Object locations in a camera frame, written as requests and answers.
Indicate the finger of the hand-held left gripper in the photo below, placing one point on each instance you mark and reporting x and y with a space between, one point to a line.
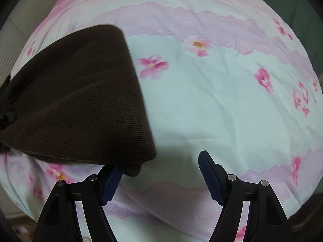
5 116

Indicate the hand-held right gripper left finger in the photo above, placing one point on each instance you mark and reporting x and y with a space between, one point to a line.
111 184

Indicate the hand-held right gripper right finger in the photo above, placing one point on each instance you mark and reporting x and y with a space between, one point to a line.
209 179

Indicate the brown pants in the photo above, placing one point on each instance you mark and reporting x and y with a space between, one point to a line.
75 93

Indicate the pink floral bedsheet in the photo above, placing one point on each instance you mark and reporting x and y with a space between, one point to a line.
201 105

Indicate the white louvered wardrobe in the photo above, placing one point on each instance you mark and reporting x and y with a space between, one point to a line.
25 22

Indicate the green curtain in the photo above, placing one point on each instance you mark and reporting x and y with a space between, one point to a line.
285 2

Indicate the dark bed frame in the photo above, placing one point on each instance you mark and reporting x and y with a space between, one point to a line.
306 219

